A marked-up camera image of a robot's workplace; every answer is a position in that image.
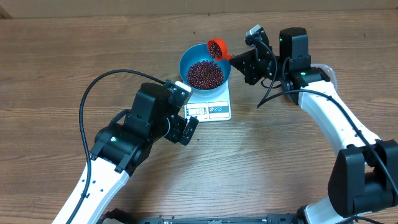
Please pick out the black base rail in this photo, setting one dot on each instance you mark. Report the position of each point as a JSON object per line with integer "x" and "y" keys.
{"x": 122, "y": 217}

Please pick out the blue metal bowl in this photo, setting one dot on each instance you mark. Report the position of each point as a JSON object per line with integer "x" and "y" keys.
{"x": 198, "y": 53}

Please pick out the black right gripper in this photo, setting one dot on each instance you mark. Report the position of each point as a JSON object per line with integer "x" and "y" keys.
{"x": 252, "y": 65}

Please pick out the orange scoop with blue handle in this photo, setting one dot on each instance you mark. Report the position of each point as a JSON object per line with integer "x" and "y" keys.
{"x": 218, "y": 50}

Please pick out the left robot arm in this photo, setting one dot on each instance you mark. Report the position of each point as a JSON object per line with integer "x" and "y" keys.
{"x": 124, "y": 144}

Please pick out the clear plastic container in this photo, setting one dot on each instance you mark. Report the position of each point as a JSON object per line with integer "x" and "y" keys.
{"x": 328, "y": 70}

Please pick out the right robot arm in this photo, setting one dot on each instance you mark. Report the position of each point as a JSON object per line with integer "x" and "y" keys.
{"x": 364, "y": 176}

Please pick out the white digital kitchen scale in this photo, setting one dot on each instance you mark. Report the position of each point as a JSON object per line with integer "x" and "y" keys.
{"x": 210, "y": 105}

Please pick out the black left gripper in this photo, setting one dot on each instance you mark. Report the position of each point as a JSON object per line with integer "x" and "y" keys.
{"x": 176, "y": 135}

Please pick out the red beans in bowl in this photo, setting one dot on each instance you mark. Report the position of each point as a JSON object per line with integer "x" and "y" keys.
{"x": 205, "y": 75}

